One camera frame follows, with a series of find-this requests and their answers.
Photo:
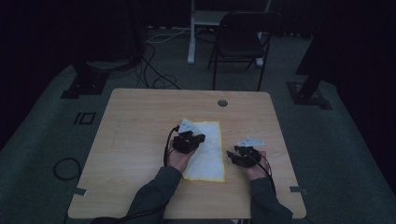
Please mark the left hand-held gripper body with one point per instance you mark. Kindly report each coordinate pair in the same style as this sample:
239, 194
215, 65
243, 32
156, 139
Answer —
186, 140

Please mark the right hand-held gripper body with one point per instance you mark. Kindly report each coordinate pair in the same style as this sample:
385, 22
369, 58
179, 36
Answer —
249, 152

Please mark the person's right hand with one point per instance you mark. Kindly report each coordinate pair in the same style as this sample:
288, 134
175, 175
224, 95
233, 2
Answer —
258, 170

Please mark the black metal stand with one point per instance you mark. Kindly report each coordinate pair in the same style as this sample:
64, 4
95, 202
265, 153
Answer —
308, 91
85, 82

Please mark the grey round table grommet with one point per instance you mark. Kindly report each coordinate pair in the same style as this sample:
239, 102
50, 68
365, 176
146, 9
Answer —
222, 103

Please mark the white towel with yellow edge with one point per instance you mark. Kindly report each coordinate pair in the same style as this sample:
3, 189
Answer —
208, 155

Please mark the black folding chair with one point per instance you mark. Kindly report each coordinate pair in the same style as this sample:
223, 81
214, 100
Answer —
241, 40

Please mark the person's left hand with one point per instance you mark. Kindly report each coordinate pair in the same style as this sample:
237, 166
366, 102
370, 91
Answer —
178, 160

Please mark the grey tape piece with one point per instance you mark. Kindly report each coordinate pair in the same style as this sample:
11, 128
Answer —
298, 190
79, 191

